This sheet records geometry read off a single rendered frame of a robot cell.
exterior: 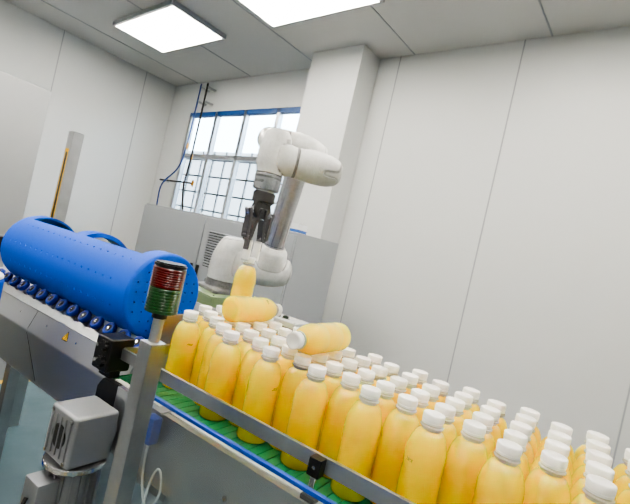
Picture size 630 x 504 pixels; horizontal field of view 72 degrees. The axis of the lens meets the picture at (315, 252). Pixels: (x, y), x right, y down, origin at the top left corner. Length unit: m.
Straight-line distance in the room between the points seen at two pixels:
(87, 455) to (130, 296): 0.45
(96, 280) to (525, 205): 3.07
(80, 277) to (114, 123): 5.60
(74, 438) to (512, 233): 3.22
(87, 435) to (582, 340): 3.09
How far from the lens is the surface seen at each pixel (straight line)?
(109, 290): 1.47
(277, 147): 1.43
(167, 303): 0.88
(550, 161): 3.78
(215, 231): 3.74
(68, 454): 1.20
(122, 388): 1.25
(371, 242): 4.19
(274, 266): 2.09
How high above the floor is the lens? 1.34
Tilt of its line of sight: level
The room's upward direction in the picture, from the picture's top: 13 degrees clockwise
